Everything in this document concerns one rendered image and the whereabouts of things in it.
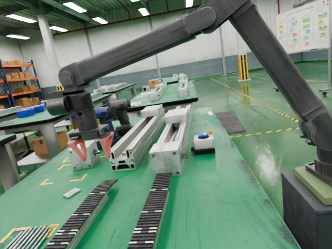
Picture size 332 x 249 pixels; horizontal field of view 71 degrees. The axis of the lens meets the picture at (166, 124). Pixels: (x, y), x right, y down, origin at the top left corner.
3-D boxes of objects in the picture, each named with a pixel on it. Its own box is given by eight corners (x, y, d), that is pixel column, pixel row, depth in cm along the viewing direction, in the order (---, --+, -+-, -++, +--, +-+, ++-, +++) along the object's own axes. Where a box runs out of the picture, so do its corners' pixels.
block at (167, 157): (189, 175, 79) (185, 148, 76) (153, 178, 81) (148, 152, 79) (190, 164, 87) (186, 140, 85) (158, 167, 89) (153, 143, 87)
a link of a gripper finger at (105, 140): (98, 155, 75) (91, 127, 73) (119, 153, 74) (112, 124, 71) (88, 164, 69) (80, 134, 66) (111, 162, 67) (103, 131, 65)
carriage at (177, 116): (187, 126, 117) (186, 113, 115) (166, 129, 119) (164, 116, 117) (189, 119, 132) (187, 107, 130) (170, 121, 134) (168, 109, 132)
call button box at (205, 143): (215, 153, 93) (213, 138, 92) (191, 155, 95) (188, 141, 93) (214, 146, 101) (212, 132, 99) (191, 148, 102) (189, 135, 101)
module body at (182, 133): (184, 164, 88) (180, 143, 86) (158, 167, 89) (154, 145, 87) (192, 116, 164) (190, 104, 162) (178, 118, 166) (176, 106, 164)
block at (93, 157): (98, 167, 100) (93, 146, 97) (72, 170, 100) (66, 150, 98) (105, 158, 109) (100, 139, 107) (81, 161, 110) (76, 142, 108)
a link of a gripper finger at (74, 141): (84, 157, 76) (76, 129, 74) (104, 155, 75) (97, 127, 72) (72, 166, 69) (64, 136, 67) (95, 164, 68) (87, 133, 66)
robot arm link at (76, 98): (82, 90, 63) (93, 87, 69) (60, 94, 65) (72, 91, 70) (89, 114, 65) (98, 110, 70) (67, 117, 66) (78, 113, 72)
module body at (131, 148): (136, 169, 91) (131, 148, 89) (111, 171, 93) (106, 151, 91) (166, 119, 167) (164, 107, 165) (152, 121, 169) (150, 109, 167)
